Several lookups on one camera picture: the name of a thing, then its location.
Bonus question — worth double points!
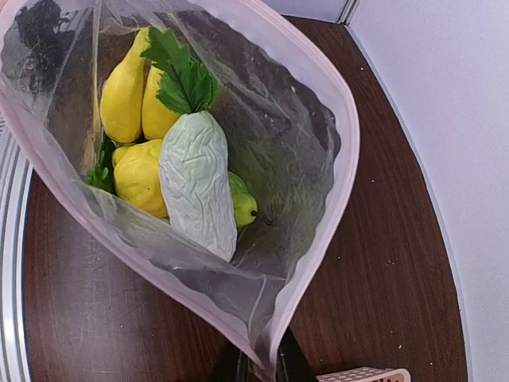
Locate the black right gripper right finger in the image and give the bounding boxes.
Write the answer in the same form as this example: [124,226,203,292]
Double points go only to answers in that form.
[276,329,317,382]

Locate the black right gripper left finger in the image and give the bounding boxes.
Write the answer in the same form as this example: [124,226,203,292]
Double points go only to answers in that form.
[216,342,249,382]

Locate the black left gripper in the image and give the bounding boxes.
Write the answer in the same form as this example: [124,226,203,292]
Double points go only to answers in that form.
[8,1,76,80]

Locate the pink plastic basket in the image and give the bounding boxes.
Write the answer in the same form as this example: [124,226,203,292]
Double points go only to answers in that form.
[317,367,411,382]

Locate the yellow banana bunch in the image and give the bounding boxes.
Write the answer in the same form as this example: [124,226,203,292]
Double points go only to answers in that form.
[99,28,181,144]

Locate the round green cabbage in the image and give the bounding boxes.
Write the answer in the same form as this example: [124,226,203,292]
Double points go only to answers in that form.
[228,171,273,229]

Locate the yellow lemon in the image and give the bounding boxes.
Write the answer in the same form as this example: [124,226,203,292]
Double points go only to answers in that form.
[112,139,169,218]

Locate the clear zip top bag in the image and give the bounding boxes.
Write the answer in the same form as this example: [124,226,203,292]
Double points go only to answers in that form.
[1,1,360,381]

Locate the small napa cabbage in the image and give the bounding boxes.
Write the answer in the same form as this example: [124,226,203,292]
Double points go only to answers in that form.
[159,111,237,262]

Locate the green leafy vegetable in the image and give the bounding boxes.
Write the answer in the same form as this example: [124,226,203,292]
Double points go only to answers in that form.
[141,27,219,115]

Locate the aluminium front rail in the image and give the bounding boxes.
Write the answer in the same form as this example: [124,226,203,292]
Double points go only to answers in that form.
[1,119,33,381]

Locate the right aluminium frame post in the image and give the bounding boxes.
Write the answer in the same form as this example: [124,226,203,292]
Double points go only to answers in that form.
[336,0,360,25]

